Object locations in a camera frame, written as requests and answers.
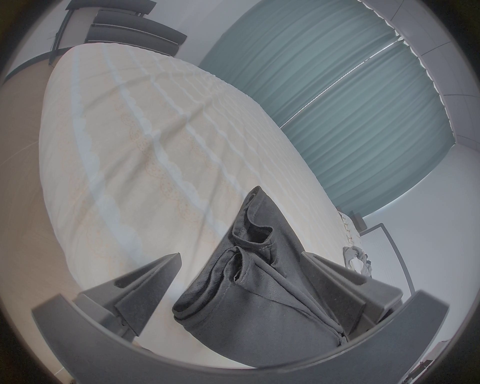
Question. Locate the black T-shirt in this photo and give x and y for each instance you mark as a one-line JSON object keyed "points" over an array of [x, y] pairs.
{"points": [[255, 307]]}

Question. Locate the pile of clothes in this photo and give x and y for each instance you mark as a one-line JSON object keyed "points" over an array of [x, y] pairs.
{"points": [[358, 262]]}

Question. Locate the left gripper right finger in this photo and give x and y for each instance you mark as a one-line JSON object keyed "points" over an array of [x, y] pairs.
{"points": [[360, 296]]}

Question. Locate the bed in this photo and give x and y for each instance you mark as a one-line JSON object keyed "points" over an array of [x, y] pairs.
{"points": [[150, 168]]}

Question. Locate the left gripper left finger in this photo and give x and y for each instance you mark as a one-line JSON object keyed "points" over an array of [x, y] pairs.
{"points": [[138, 296]]}

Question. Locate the black chest of drawers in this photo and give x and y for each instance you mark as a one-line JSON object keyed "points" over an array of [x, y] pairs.
{"points": [[135, 32]]}

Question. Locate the blue-green curtain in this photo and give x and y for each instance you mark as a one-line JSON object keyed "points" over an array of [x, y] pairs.
{"points": [[300, 56], [375, 131]]}

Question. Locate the grey bedside table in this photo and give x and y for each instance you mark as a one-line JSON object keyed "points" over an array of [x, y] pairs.
{"points": [[358, 220]]}

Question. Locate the black dressing table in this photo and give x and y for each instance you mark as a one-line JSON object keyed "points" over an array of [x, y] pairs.
{"points": [[112, 4]]}

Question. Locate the white printed pillow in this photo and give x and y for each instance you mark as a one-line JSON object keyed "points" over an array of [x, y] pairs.
{"points": [[348, 228]]}

